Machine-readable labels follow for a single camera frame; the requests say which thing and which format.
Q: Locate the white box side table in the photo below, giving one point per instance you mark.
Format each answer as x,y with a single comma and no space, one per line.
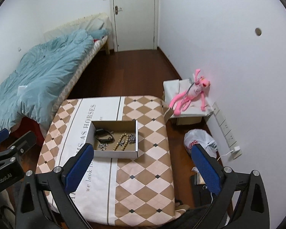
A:
191,112

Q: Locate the white charger plug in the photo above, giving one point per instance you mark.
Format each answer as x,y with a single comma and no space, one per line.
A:
236,152

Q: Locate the pink panther plush toy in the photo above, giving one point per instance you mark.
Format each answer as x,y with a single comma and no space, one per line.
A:
182,101

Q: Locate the teal blue duvet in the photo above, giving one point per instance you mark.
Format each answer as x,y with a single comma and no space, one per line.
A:
38,76

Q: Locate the black watch band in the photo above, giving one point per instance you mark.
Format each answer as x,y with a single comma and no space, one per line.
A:
104,136

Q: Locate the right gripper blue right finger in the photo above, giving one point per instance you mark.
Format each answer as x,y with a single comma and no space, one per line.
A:
209,168

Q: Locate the checkered white brown tablecloth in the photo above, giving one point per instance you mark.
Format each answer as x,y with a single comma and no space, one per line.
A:
118,192

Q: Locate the white door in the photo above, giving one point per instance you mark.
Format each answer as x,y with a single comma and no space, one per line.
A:
135,24

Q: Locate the white pillow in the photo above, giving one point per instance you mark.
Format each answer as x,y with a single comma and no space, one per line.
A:
92,24

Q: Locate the bed with patterned mattress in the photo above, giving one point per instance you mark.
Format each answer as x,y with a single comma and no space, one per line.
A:
81,71

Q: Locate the white cardboard box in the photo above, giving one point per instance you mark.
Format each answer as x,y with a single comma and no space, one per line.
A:
125,134

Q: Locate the white plastic bag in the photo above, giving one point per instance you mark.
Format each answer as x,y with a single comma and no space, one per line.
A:
200,136

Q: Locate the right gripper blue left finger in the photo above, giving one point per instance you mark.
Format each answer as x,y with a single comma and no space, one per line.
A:
76,167

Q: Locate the white power strip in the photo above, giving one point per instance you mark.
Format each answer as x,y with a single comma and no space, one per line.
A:
223,124

